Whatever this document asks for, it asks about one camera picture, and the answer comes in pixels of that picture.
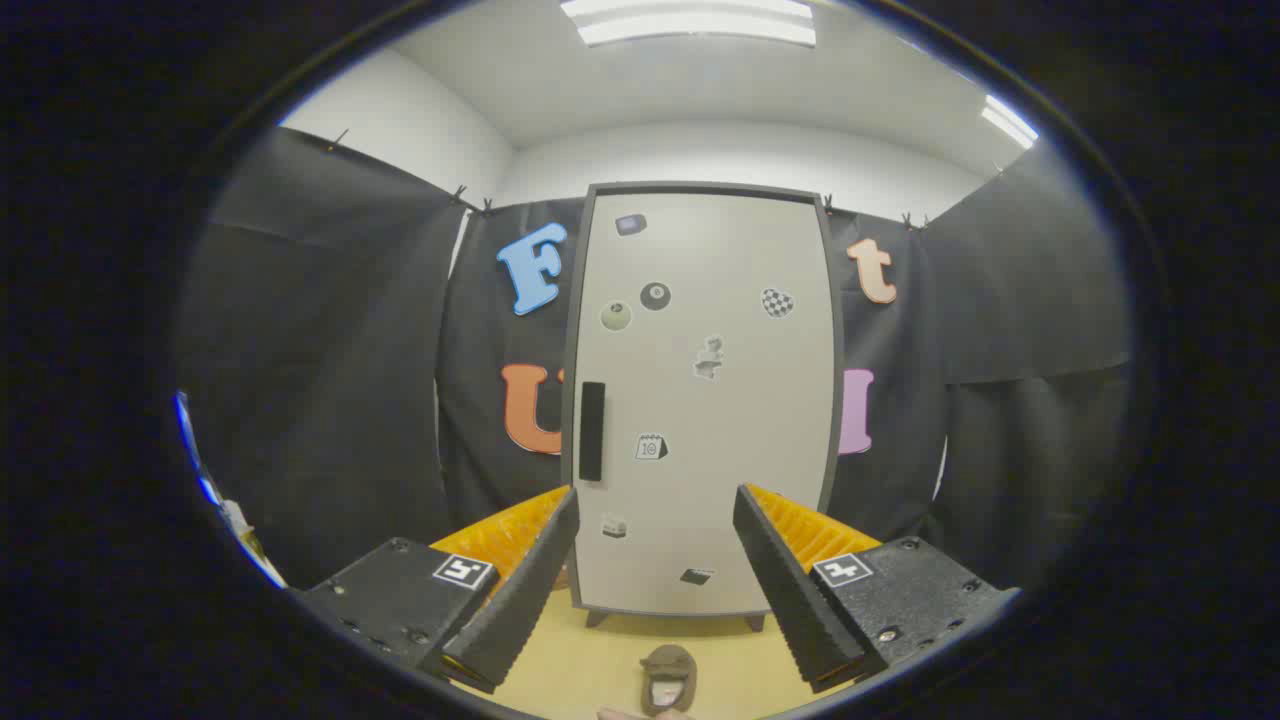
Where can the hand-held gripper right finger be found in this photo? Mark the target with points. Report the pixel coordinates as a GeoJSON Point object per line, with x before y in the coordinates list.
{"type": "Point", "coordinates": [790, 600]}

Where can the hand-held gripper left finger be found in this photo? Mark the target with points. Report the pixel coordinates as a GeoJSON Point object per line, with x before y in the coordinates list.
{"type": "Point", "coordinates": [525, 600]}

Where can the grey shoe cabinet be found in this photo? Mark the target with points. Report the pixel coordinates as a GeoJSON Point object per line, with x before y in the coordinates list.
{"type": "Point", "coordinates": [594, 618]}

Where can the brown fuzzy shoe with bow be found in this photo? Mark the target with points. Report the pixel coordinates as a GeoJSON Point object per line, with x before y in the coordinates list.
{"type": "Point", "coordinates": [668, 672]}

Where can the white shoe cabinet door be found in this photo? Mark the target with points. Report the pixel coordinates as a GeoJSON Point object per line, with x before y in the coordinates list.
{"type": "Point", "coordinates": [700, 400]}

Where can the black backdrop cloth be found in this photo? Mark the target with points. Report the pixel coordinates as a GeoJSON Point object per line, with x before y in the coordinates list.
{"type": "Point", "coordinates": [330, 350]}

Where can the small ceiling light panel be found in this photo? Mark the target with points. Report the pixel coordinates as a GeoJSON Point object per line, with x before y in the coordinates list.
{"type": "Point", "coordinates": [1010, 122]}

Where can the long ceiling light panel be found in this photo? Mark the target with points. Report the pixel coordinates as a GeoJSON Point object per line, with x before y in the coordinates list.
{"type": "Point", "coordinates": [690, 22]}

